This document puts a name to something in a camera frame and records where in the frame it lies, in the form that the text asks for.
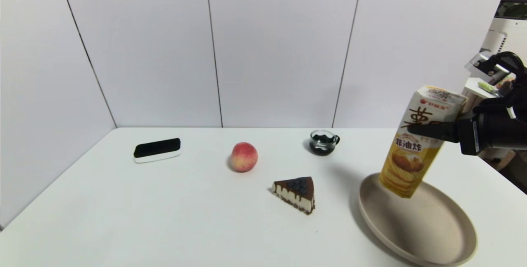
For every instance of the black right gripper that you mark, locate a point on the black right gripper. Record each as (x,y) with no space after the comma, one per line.
(469,134)

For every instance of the yellow potato chip box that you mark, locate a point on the yellow potato chip box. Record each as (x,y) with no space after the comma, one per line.
(411,156)

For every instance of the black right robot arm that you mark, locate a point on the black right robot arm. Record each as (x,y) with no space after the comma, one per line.
(519,129)

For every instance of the beige round plate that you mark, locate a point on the beige round plate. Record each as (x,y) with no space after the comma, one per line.
(432,230)

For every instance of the white side table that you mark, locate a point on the white side table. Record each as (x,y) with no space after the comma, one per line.
(473,88)

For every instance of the green small tool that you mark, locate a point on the green small tool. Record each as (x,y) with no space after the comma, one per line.
(487,87)

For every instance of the white pegboard panel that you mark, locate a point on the white pegboard panel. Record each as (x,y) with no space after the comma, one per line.
(510,36)

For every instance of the glass cup with dark liquid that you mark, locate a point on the glass cup with dark liquid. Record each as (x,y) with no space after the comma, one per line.
(322,144)

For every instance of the chocolate blueberry cake slice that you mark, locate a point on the chocolate blueberry cake slice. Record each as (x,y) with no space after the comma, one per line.
(297,195)

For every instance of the pink peach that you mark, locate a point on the pink peach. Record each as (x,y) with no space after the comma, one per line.
(244,158)

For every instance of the black and white eraser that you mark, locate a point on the black and white eraser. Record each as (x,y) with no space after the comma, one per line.
(157,148)

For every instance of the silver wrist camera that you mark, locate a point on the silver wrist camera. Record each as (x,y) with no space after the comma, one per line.
(488,66)

